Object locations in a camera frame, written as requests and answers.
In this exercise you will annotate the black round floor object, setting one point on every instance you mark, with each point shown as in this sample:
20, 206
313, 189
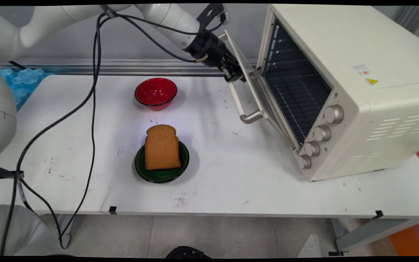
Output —
187, 252

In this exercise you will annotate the white label sticker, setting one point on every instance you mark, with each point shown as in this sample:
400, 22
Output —
360, 69

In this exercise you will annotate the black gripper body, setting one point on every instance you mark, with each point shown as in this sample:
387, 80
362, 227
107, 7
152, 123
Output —
207, 49

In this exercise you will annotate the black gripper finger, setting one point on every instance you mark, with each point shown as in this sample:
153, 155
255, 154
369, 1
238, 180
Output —
231, 72
238, 65

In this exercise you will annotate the yellow warning sticker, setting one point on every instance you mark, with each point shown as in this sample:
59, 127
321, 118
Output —
372, 82

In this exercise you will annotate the grey table strut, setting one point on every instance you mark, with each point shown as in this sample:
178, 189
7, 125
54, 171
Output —
371, 233

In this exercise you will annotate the cream toaster oven body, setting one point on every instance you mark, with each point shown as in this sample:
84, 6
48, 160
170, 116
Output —
376, 120

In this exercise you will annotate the blue bubble wrap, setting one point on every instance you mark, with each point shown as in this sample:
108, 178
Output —
27, 82

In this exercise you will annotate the red bowl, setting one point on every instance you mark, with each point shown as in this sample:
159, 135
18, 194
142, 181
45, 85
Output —
155, 92

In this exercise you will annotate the aluminium rail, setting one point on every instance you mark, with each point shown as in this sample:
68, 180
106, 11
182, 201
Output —
140, 67

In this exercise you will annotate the black tape piece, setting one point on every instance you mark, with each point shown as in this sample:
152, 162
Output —
112, 210
378, 214

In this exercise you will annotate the silver oven knob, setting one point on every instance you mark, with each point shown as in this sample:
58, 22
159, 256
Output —
322, 133
312, 149
304, 162
334, 114

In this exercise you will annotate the brown bread slice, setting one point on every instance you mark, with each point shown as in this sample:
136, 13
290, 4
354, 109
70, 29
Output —
162, 149

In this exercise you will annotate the dark green plate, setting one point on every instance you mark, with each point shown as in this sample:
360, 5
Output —
162, 176

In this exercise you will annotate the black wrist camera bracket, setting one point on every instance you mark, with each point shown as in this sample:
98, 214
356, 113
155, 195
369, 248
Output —
209, 14

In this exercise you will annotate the orange box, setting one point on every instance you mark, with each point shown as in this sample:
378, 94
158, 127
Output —
409, 241

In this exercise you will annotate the white table leg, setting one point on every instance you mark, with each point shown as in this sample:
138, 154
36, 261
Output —
66, 229

